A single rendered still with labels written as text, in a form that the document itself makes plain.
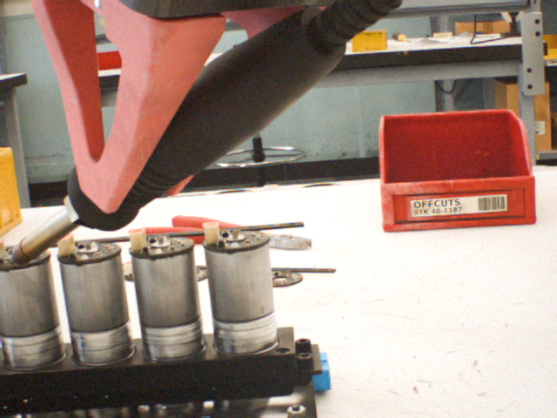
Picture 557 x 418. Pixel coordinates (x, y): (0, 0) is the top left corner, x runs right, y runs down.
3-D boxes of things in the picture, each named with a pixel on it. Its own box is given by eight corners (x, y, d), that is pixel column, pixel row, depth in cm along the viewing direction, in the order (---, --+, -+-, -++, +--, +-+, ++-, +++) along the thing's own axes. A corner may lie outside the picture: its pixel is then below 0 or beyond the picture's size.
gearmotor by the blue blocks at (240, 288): (280, 374, 34) (268, 242, 33) (215, 379, 34) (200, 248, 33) (279, 350, 36) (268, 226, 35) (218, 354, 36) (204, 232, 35)
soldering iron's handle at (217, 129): (83, 240, 27) (380, 42, 18) (55, 165, 27) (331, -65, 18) (146, 223, 28) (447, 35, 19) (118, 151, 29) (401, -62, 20)
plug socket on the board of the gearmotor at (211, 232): (225, 243, 33) (224, 225, 33) (203, 245, 33) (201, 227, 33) (226, 238, 34) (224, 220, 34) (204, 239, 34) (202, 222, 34)
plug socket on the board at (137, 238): (150, 249, 33) (149, 232, 33) (128, 251, 33) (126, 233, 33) (153, 244, 34) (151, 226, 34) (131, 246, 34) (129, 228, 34)
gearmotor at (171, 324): (206, 380, 34) (191, 249, 33) (142, 383, 34) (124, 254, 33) (210, 355, 36) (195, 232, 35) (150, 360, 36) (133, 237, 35)
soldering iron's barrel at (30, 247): (10, 280, 32) (90, 223, 27) (-5, 240, 32) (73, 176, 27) (43, 271, 33) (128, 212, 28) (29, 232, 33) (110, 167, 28)
